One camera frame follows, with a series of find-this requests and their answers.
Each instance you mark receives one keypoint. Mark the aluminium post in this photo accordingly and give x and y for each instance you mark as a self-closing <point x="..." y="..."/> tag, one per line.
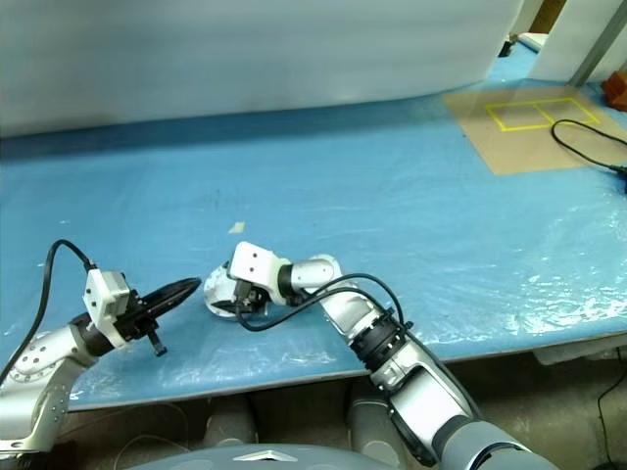
<point x="595" y="54"/>

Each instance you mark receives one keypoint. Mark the blue plastic table cover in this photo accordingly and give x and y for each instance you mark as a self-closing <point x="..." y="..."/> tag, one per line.
<point x="392" y="196"/>

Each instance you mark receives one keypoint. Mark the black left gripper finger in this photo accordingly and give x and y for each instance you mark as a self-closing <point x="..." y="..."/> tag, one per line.
<point x="158" y="343"/>

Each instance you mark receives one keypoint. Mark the brown cardboard sheet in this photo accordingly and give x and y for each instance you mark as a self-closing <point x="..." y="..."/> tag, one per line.
<point x="514" y="152"/>

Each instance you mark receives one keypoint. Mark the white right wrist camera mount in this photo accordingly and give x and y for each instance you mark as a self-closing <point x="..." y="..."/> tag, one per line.
<point x="255" y="262"/>

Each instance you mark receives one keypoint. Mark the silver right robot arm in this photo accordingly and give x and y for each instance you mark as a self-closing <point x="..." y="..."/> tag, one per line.
<point x="352" y="313"/>

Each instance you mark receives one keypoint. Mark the red-brown object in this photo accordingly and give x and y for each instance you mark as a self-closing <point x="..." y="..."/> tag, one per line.
<point x="616" y="90"/>

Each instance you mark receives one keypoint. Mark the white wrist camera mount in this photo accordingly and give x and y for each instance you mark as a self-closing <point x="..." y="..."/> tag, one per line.
<point x="255" y="262"/>
<point x="100" y="294"/>

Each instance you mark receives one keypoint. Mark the silver motor stator copper windings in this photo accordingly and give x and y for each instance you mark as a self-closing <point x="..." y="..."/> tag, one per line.
<point x="218" y="289"/>

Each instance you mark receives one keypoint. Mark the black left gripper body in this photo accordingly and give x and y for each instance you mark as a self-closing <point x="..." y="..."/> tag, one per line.
<point x="132" y="320"/>

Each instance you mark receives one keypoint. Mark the grey robot torso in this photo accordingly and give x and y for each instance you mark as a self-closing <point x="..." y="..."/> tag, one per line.
<point x="245" y="461"/>

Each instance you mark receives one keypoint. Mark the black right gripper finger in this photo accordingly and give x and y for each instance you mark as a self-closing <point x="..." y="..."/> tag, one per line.
<point x="227" y="307"/>

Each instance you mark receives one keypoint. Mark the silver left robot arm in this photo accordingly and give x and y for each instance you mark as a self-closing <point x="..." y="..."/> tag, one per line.
<point x="39" y="362"/>

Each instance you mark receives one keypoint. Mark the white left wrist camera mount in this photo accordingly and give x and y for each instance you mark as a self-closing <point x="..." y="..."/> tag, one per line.
<point x="100" y="294"/>

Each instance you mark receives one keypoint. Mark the small black clip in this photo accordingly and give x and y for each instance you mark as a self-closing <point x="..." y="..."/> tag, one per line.
<point x="507" y="48"/>

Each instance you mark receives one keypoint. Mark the white foam backdrop sheet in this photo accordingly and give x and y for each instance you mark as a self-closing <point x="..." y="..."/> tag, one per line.
<point x="245" y="49"/>

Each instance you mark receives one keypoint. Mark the white upright panel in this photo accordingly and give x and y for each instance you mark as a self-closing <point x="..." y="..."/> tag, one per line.
<point x="563" y="44"/>

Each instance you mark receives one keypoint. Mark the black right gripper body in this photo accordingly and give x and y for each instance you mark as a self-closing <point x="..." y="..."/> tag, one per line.
<point x="252" y="298"/>

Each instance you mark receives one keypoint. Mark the grey rounded shape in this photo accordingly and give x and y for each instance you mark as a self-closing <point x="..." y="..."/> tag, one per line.
<point x="231" y="426"/>
<point x="367" y="431"/>

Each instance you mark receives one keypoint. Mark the small beige tape piece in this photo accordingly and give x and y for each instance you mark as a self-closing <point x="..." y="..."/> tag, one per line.
<point x="237" y="227"/>

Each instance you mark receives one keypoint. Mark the white foam piece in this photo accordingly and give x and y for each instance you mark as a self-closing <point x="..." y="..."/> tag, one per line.
<point x="531" y="39"/>

